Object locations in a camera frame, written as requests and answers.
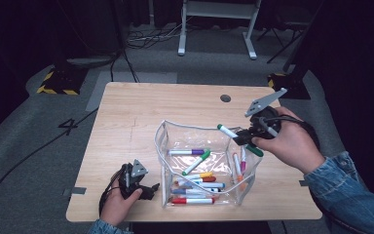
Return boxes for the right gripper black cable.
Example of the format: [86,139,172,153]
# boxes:
[261,116,320,150]

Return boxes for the pink cap marker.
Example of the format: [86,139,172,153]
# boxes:
[240,145,247,174]

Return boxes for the grey flat stand foot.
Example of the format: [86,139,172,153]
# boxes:
[65,54,120,68]

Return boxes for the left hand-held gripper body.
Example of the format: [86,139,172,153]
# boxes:
[120,159,149,200]

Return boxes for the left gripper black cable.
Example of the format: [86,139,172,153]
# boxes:
[97,165,128,215]

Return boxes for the red cap marker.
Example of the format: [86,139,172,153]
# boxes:
[169,197,216,205]

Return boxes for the white metal desk frame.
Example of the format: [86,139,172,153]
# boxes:
[177,0,262,60]

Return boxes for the orange cap marker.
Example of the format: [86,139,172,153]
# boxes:
[233,152,245,183]

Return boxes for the black folding stand legs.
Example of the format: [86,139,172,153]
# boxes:
[256,13,308,64]

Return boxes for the dark green cap marker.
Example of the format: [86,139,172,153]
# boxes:
[216,123,265,158]

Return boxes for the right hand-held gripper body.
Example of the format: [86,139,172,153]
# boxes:
[244,87,288,140]

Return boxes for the pale cap marker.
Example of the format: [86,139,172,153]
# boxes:
[178,194,209,200]

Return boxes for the light blue cap marker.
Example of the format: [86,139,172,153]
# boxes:
[170,188,206,196]

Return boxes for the long black floor cable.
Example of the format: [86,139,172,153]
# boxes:
[0,107,99,217]

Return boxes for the bundle of floor cables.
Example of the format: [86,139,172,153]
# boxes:
[126,23,183,51]

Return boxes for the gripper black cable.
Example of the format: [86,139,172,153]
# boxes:
[261,116,320,150]
[97,165,128,215]

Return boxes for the purple cap marker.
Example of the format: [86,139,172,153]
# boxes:
[168,148,206,156]

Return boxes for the black stand base yellow stripes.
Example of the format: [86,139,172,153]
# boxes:
[267,71,312,100]
[36,66,89,97]

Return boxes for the person's right hand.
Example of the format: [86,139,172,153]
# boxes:
[251,106,325,175]

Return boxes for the person's left hand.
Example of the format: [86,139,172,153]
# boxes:
[99,176,143,227]

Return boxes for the grey tape strip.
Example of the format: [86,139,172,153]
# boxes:
[62,186,88,197]

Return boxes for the clear pouch with white trim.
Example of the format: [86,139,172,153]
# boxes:
[154,119,263,209]

